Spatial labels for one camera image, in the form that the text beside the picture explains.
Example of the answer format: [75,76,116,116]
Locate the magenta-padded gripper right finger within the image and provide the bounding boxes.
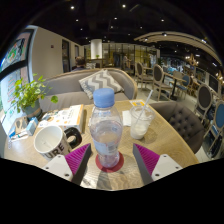
[132,143,184,186]

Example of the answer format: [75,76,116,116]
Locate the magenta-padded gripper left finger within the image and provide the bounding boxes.
[41,143,92,186]

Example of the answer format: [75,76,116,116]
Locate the clear blue-capped water bottle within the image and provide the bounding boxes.
[89,87,124,169]

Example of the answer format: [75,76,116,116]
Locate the white printed mug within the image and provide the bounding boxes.
[33,125,83,162]

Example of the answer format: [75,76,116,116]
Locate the flat round red coaster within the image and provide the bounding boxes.
[95,151,125,173]

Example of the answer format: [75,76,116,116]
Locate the clear plastic cup with straw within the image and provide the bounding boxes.
[129,89,156,140]

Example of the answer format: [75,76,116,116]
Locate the colourful printed leaflet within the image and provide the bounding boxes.
[41,104,88,133]

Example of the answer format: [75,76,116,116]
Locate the white paper napkin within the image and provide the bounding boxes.
[121,109,133,128]

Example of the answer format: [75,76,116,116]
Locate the dark grey tufted armchair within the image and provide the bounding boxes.
[148,100,205,154]

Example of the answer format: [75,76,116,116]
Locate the small blue box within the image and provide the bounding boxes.
[25,117,39,136]

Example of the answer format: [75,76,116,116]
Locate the yellow table card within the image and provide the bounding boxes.
[129,99,147,108]

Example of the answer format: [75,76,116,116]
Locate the grey curved sofa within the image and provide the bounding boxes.
[39,67,139,113]

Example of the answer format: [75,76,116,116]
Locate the grey chevron pillow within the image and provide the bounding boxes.
[78,69,124,100]

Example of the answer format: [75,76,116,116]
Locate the group of upholstered dining chairs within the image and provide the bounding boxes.
[134,59,224,158]

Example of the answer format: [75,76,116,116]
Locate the green potted plant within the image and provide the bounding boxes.
[12,73,59,118]

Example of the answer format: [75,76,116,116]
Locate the person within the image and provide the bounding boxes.
[70,56,88,73]

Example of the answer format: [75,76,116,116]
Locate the group of ceiling spotlights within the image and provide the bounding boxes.
[68,3,208,44]

